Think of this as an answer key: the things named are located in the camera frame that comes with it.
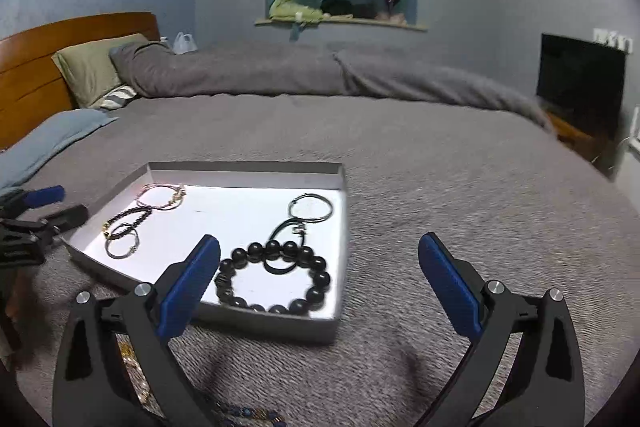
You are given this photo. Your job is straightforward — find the green cloth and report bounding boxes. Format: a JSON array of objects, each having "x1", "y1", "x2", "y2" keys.
[{"x1": 269, "y1": 0, "x2": 323, "y2": 25}]

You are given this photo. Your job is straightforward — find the blue bead bracelet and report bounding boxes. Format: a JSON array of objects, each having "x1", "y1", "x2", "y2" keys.
[{"x1": 210, "y1": 402, "x2": 286, "y2": 425}]

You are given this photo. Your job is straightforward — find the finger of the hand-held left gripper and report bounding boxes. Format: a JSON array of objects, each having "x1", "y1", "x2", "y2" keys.
[
  {"x1": 15, "y1": 186, "x2": 66, "y2": 210},
  {"x1": 37, "y1": 203, "x2": 90, "y2": 239}
]

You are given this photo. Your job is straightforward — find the thin silver ring bangle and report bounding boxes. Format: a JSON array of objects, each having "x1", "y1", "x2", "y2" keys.
[{"x1": 287, "y1": 193, "x2": 333, "y2": 223}]

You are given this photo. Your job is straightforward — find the pink cord bracelet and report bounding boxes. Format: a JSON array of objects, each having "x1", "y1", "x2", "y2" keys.
[{"x1": 135, "y1": 183, "x2": 187, "y2": 210}]

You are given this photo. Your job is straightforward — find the shallow grey cardboard box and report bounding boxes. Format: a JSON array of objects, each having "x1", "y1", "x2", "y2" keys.
[{"x1": 62, "y1": 162, "x2": 349, "y2": 345}]

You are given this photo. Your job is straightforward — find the rolled grey duvet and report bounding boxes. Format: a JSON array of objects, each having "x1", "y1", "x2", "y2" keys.
[{"x1": 109, "y1": 41, "x2": 556, "y2": 132}]

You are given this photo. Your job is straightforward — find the black cord loop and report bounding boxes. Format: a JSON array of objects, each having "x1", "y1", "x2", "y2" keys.
[{"x1": 262, "y1": 217, "x2": 308, "y2": 275}]

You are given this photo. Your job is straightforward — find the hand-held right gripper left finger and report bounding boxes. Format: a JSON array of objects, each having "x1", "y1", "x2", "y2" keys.
[{"x1": 52, "y1": 234, "x2": 222, "y2": 427}]

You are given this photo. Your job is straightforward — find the gold chain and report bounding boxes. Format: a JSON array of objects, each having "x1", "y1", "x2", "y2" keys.
[{"x1": 117, "y1": 342, "x2": 151, "y2": 408}]

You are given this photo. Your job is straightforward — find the wooden windowsill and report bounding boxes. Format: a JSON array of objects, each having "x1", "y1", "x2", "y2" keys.
[{"x1": 254, "y1": 17, "x2": 430, "y2": 32}]

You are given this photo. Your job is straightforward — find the wooden desk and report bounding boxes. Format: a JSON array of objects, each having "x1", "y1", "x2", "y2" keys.
[{"x1": 542, "y1": 109, "x2": 618, "y2": 172}]

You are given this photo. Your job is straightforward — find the light blue blanket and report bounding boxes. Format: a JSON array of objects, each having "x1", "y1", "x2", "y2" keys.
[{"x1": 0, "y1": 108, "x2": 118, "y2": 195}]

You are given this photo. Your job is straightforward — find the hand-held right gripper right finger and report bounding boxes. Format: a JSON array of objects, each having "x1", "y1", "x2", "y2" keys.
[{"x1": 417, "y1": 232, "x2": 586, "y2": 427}]

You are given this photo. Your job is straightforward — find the striped pillow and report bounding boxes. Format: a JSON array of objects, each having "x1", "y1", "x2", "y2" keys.
[{"x1": 100, "y1": 84, "x2": 138, "y2": 110}]

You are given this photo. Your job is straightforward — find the black cloth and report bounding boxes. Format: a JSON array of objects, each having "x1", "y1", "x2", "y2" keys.
[{"x1": 320, "y1": 0, "x2": 376, "y2": 18}]

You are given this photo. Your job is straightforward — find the small brown bead bracelet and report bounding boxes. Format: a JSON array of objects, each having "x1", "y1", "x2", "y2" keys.
[{"x1": 107, "y1": 207, "x2": 153, "y2": 240}]

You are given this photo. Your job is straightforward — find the black monitor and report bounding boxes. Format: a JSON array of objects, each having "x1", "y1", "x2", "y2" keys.
[{"x1": 536, "y1": 33, "x2": 627, "y2": 140}]

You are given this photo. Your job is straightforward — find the grey bedspread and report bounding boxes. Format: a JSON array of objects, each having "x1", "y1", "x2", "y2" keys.
[{"x1": 0, "y1": 94, "x2": 631, "y2": 427}]

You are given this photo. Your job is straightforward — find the olive green pillow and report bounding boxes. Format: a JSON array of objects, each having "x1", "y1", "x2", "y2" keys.
[{"x1": 51, "y1": 33, "x2": 151, "y2": 110}]

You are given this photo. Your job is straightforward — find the white plastic bag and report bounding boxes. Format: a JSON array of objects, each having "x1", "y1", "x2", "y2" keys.
[{"x1": 172, "y1": 32, "x2": 197, "y2": 55}]

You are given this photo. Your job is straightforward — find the wooden headboard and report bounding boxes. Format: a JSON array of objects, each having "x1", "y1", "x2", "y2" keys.
[{"x1": 0, "y1": 12, "x2": 161, "y2": 150}]

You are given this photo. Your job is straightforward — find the large dark bead bracelet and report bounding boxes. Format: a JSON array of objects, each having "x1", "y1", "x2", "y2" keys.
[{"x1": 214, "y1": 241, "x2": 333, "y2": 315}]

